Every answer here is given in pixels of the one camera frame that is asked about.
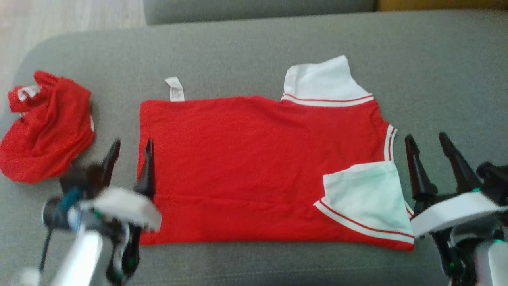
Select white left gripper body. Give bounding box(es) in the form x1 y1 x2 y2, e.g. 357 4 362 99
42 187 162 284

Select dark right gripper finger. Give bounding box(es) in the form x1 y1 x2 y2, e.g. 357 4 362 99
439 132 483 194
405 135 438 201

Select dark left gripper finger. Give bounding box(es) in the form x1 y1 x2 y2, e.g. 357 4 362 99
134 139 156 199
99 138 121 188

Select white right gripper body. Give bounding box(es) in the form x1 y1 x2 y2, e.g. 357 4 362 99
411 192 508 286

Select red shorts white waistband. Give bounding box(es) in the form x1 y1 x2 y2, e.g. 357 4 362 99
0 71 96 184

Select red shirt white sleeves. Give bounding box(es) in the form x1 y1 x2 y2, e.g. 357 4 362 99
137 55 416 251

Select large grey sofa seat cushion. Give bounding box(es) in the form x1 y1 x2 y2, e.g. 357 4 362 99
0 10 508 286

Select yellow sofa cushion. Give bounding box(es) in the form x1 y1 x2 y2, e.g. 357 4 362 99
377 0 508 12

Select grey sofa back cushion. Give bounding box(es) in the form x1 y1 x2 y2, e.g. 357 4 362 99
143 0 376 26

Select black left cable teal plug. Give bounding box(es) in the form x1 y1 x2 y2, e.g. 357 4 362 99
38 187 83 275

